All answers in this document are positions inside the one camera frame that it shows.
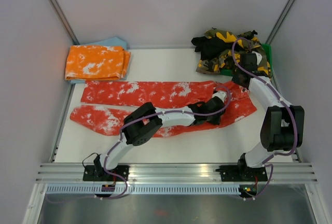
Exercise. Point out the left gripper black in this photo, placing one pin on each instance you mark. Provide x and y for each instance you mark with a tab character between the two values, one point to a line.
218	120

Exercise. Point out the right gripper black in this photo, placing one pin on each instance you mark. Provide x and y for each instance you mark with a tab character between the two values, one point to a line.
235	79

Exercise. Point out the camouflage yellow green trousers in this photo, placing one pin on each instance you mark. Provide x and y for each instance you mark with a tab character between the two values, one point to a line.
242	43

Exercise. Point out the red white tie-dye trousers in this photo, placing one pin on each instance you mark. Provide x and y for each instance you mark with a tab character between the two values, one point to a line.
107	121

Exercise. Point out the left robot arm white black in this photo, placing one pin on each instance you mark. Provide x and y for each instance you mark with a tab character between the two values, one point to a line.
142	124

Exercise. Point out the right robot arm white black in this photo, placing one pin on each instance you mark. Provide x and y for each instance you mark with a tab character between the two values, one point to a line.
282	128

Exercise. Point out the black trousers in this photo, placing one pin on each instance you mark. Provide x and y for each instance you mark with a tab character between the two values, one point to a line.
209	48

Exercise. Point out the folded light blue trousers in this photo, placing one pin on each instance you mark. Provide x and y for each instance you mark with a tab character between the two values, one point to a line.
114	42

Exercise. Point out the folded orange tie-dye trousers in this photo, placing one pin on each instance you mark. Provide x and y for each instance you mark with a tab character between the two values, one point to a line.
96	62

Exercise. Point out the green plastic bin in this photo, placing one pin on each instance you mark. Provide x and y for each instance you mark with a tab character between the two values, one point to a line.
268	51

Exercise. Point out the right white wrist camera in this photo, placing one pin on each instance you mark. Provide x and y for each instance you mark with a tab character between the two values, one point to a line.
261	59

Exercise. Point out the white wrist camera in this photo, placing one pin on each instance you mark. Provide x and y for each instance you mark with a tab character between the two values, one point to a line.
222	95
261	59

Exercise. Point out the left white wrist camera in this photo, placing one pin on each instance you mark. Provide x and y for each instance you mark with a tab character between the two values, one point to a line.
222	95

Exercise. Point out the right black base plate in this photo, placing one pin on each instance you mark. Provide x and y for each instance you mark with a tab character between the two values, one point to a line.
230	174

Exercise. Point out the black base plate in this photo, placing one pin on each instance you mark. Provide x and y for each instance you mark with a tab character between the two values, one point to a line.
90	174
230	174

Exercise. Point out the right corner aluminium post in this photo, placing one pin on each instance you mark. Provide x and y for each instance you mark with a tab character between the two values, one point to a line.
284	13

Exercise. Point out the corner aluminium post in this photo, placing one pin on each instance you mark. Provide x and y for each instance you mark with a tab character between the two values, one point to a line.
64	21
284	13

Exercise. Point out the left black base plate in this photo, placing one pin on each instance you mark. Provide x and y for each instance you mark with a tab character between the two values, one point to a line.
90	174

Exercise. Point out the aluminium front rail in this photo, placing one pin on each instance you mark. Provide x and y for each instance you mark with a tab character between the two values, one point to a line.
172	173

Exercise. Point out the white slotted cable duct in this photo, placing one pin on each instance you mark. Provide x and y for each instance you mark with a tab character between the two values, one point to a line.
231	189

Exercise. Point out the left corner aluminium post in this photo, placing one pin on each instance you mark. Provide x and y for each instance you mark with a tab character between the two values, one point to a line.
64	21

